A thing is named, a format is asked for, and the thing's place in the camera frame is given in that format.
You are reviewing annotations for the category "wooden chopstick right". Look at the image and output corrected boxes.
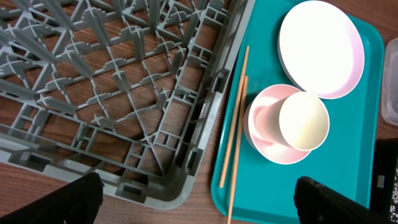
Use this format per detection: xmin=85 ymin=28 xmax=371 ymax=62
xmin=227 ymin=76 xmax=248 ymax=224

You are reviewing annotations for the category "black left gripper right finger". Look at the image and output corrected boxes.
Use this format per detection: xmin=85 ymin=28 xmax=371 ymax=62
xmin=294 ymin=176 xmax=386 ymax=224

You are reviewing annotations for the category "grey dishwasher rack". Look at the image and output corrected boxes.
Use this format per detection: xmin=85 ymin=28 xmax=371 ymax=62
xmin=1 ymin=1 xmax=254 ymax=210

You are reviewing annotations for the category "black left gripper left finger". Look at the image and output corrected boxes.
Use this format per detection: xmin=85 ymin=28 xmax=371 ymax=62
xmin=1 ymin=172 xmax=104 ymax=224

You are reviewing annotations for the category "clear plastic bin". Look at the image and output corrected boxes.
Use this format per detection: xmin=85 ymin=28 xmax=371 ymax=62
xmin=381 ymin=38 xmax=397 ymax=126

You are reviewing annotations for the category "wooden chopstick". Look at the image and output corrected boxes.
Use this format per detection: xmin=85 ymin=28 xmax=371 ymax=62
xmin=218 ymin=45 xmax=250 ymax=188
xmin=227 ymin=76 xmax=248 ymax=224

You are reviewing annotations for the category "wooden chopstick left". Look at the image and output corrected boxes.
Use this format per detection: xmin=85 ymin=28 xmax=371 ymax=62
xmin=218 ymin=45 xmax=250 ymax=188

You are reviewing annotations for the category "black food waste tray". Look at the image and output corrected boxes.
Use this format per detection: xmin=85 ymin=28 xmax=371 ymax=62
xmin=370 ymin=138 xmax=397 ymax=222

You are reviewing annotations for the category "large white pink plate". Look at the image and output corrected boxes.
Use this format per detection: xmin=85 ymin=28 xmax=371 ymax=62
xmin=277 ymin=1 xmax=365 ymax=99

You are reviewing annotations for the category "teal plastic tray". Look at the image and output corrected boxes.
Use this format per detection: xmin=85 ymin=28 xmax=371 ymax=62
xmin=211 ymin=0 xmax=384 ymax=223

